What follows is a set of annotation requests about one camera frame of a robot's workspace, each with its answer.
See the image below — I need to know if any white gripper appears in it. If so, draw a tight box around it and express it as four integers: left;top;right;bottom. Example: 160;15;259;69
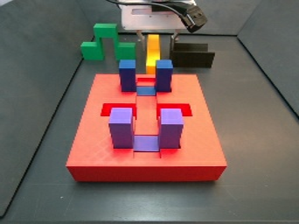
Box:
119;0;195;52

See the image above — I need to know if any yellow bar block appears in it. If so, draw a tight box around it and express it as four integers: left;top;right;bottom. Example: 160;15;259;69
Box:
146;34;160;74

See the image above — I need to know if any red slotted board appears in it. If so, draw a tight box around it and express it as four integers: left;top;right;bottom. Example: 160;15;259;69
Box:
67;74;227;182

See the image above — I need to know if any black U-shaped holder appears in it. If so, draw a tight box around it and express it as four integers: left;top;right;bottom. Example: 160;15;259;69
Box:
170;42;215;68

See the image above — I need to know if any dark blue U block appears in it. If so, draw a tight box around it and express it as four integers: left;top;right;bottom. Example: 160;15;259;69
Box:
119;59;174;96

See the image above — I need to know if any green stepped block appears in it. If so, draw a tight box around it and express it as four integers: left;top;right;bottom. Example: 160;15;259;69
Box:
80;24;136;60

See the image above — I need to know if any purple U block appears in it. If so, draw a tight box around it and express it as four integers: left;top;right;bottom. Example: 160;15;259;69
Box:
108;108;183;152

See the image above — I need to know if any black camera cable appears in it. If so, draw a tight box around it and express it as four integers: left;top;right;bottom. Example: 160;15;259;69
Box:
106;0;210;34

